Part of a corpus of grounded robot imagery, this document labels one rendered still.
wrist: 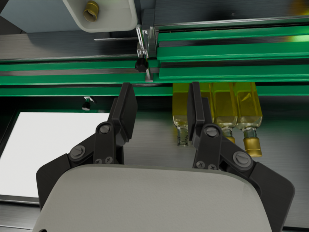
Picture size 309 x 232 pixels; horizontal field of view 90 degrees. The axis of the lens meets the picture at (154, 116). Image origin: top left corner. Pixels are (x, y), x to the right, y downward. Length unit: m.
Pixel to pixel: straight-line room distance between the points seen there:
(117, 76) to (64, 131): 0.32
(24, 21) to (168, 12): 0.51
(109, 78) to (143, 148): 0.26
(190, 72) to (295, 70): 0.26
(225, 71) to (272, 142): 0.33
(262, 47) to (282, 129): 0.36
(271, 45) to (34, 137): 0.81
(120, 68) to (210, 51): 0.27
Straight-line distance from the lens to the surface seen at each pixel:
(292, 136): 0.72
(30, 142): 0.77
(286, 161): 0.68
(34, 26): 0.76
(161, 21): 0.45
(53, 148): 0.70
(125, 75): 0.49
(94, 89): 0.60
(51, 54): 0.65
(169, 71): 0.45
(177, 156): 0.54
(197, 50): 0.40
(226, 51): 0.41
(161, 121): 0.57
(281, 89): 0.62
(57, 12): 0.68
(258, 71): 0.50
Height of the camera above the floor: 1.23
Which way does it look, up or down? 23 degrees down
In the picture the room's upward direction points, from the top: 176 degrees counter-clockwise
